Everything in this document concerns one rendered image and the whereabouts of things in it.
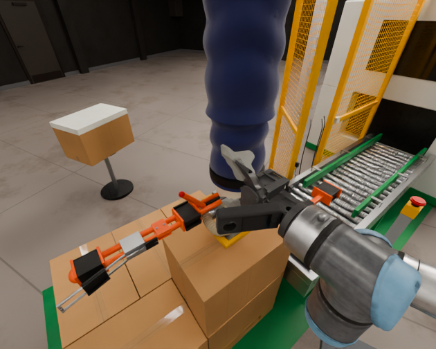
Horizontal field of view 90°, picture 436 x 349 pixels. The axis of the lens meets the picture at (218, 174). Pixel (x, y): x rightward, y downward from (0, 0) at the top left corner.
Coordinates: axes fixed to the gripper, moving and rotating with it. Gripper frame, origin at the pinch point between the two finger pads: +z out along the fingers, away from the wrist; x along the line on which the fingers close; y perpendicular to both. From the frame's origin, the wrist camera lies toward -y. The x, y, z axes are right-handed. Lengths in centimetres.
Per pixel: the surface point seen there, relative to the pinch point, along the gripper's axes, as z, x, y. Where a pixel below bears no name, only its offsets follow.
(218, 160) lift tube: 20.8, -13.4, 16.3
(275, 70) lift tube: 11.3, 16.4, 29.3
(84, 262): 23, -31, -34
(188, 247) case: 28, -63, 4
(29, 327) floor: 102, -158, -97
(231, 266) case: 8, -63, 14
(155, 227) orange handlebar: 22.7, -32.2, -10.8
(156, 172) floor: 225, -158, 61
